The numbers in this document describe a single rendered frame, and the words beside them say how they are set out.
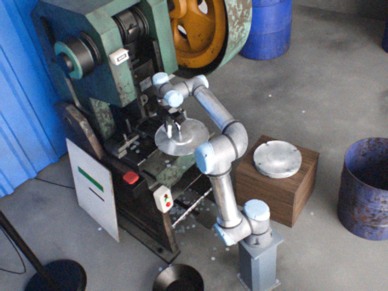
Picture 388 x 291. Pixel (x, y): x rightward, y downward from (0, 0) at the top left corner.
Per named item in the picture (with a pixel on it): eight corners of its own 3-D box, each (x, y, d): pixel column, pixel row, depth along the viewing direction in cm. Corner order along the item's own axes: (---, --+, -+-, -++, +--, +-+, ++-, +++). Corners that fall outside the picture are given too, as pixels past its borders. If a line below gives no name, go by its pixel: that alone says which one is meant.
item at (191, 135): (168, 163, 188) (168, 162, 187) (146, 131, 207) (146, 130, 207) (219, 142, 196) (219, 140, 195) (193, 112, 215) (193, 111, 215)
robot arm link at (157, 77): (156, 82, 174) (148, 74, 180) (160, 102, 181) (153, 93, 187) (171, 76, 176) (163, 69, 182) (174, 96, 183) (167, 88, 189)
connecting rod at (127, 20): (155, 73, 191) (140, 6, 168) (137, 85, 185) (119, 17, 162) (128, 62, 202) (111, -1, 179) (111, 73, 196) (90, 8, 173)
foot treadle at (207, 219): (219, 222, 239) (219, 217, 235) (209, 233, 234) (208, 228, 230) (155, 182, 271) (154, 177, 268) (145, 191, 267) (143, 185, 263)
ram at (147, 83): (168, 107, 204) (157, 58, 184) (148, 121, 197) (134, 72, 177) (146, 96, 214) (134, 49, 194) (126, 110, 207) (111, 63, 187)
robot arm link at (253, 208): (274, 227, 180) (275, 209, 171) (251, 240, 177) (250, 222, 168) (259, 210, 189) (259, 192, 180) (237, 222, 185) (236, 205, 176)
